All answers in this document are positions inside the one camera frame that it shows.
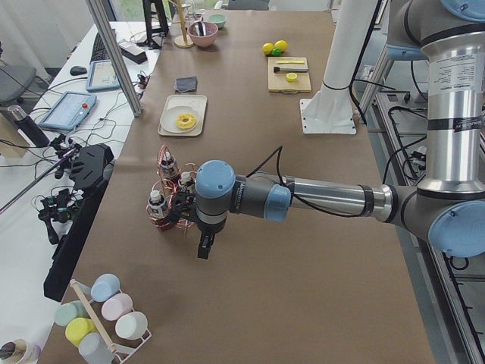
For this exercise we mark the white plate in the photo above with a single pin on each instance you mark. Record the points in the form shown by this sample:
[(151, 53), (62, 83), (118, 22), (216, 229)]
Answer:
[(169, 116)]

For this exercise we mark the tea bottle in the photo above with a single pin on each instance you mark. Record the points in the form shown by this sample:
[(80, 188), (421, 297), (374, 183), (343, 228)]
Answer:
[(186, 183), (158, 207)]

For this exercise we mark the wooden mug tree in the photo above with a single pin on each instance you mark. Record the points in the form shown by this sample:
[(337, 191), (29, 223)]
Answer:
[(182, 41)]

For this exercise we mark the copper wire bottle rack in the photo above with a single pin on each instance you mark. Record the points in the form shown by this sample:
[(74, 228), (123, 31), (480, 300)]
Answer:
[(168, 188)]

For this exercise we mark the white wire cup rack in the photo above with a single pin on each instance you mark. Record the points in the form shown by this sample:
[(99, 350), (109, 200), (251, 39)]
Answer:
[(124, 350)]

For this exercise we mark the tea bottle far rack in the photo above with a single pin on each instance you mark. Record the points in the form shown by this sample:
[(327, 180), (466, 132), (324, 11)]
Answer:
[(169, 166)]

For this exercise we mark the blue teach pendant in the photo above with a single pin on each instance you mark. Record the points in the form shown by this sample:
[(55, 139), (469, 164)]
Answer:
[(69, 111), (101, 77)]

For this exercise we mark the half lemon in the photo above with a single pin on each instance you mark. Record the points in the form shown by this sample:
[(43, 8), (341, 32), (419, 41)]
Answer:
[(291, 77)]

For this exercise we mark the pink bowl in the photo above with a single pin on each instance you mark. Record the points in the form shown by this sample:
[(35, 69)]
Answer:
[(202, 33)]

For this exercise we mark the white cup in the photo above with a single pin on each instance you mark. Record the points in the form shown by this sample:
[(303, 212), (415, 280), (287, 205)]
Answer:
[(131, 326)]

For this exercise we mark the white camera pole base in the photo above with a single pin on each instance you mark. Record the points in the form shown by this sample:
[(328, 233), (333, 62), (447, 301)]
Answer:
[(330, 109)]

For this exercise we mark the yellow lemon left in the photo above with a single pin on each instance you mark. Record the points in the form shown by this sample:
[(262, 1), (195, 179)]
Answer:
[(267, 48)]

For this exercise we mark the aluminium frame post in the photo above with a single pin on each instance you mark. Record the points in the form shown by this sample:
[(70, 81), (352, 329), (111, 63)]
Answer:
[(102, 23)]

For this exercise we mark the black computer mouse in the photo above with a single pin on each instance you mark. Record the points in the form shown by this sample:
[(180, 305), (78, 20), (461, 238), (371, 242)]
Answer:
[(78, 70)]

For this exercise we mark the yellow donut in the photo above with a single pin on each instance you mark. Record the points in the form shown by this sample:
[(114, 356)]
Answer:
[(185, 121)]

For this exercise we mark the wooden cutting board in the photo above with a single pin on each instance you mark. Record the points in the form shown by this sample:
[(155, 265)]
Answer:
[(278, 83)]

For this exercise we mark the black keyboard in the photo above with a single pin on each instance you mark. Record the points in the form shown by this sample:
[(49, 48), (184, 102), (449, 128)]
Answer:
[(99, 52)]

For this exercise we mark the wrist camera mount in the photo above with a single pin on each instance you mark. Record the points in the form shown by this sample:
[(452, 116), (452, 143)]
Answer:
[(183, 206)]

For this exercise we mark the grey cup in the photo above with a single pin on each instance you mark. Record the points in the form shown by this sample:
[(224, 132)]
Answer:
[(94, 350)]

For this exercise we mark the blue teach pendant near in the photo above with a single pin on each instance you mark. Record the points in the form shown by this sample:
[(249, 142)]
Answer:
[(69, 111)]

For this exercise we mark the mint green bowl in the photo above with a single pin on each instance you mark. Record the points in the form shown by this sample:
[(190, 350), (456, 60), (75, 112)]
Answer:
[(218, 19)]

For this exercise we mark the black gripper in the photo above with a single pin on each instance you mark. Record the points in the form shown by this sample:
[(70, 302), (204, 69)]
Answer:
[(208, 232)]

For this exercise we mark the pink cup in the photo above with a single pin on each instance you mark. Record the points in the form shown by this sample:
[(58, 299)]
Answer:
[(116, 306)]

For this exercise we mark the black water bottle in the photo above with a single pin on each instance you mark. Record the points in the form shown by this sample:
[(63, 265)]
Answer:
[(26, 124)]

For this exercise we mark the yellow lemon right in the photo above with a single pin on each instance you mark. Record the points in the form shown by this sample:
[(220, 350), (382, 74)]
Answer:
[(281, 44)]

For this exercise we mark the grey folded cloth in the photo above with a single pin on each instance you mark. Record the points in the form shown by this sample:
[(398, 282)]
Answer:
[(186, 84)]

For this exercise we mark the green cup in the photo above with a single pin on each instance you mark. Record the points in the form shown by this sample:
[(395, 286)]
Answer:
[(68, 312)]

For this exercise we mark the blue teach pendant far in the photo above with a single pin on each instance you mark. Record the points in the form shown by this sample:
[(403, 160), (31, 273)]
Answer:
[(101, 77)]

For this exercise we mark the yellow cup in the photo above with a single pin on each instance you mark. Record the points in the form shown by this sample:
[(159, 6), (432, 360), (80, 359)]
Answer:
[(78, 328)]

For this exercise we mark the beige serving tray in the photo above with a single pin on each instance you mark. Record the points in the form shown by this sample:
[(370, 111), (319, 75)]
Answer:
[(198, 102)]

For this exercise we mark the blue cup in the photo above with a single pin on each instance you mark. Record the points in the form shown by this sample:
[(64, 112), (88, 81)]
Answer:
[(105, 287)]

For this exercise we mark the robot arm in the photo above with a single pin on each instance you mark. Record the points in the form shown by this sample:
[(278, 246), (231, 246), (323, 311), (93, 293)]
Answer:
[(446, 208)]

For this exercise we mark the yellow lemon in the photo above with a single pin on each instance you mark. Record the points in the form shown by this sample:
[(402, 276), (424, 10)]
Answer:
[(281, 44), (267, 48)]

